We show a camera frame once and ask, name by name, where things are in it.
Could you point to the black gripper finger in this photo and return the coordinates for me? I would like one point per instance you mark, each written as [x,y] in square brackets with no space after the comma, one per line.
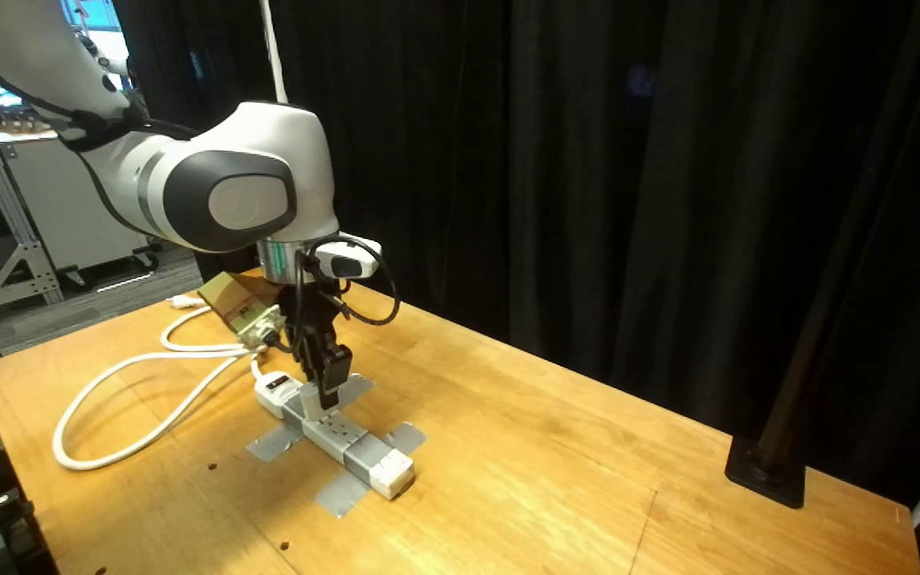
[338,367]
[311,370]

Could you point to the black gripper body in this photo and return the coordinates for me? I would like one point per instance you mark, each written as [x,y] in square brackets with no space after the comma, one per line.
[314,315]

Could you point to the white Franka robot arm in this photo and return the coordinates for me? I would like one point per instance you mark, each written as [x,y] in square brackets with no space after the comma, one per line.
[215,170]

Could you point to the white power strip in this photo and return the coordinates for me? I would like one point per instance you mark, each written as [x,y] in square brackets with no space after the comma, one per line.
[369,450]

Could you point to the thin white pole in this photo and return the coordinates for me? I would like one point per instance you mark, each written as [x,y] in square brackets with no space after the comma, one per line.
[272,49]

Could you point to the white cabinet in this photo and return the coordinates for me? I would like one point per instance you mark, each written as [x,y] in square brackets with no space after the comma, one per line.
[66,203]

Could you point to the black curtain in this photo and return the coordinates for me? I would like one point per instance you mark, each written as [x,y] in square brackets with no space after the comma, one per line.
[588,159]

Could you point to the tall stand pole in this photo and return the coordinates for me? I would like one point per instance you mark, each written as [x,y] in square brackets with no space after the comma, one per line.
[766,463]

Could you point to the grey duct tape strip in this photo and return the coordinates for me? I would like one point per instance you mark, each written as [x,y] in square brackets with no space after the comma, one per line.
[272,437]
[345,494]

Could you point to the grey metal frame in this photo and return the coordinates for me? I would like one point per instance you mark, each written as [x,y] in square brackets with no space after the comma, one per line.
[13,255]

